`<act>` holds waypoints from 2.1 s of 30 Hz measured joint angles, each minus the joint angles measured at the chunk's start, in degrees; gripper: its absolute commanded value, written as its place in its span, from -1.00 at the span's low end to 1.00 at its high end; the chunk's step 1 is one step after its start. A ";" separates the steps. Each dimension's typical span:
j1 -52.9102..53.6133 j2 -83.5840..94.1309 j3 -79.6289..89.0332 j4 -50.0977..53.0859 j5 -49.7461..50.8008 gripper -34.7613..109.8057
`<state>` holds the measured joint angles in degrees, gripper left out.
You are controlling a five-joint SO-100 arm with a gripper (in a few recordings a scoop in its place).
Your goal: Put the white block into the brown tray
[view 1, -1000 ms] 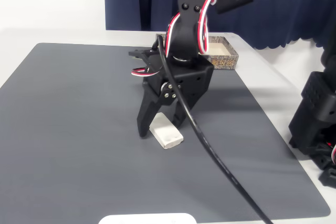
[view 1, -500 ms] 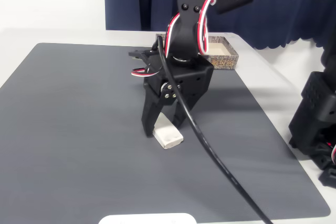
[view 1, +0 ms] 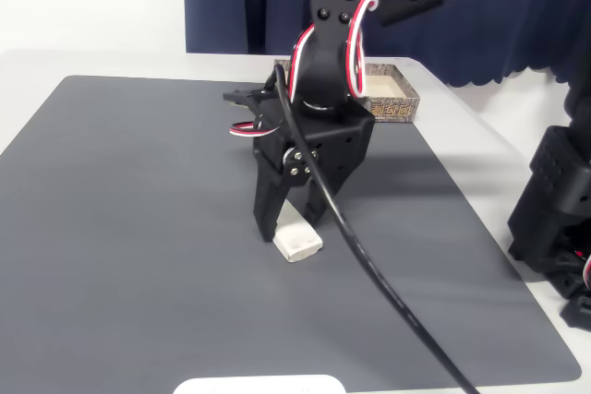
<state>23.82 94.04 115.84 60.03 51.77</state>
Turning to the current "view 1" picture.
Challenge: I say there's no white eraser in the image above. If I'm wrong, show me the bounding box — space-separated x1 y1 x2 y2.
271 199 323 265

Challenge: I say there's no bark-print cardboard box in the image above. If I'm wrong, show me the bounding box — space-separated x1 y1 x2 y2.
273 57 420 125

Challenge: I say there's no grey textured mat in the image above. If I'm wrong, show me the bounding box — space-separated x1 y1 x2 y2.
0 74 583 388

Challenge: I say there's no white flat device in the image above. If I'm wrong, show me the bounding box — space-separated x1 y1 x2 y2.
173 374 347 394

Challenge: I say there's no red white black servo cable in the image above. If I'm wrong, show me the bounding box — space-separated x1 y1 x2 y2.
577 248 591 296
229 27 320 139
344 0 380 101

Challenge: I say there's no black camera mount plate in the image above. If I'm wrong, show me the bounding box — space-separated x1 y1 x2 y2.
223 87 278 114

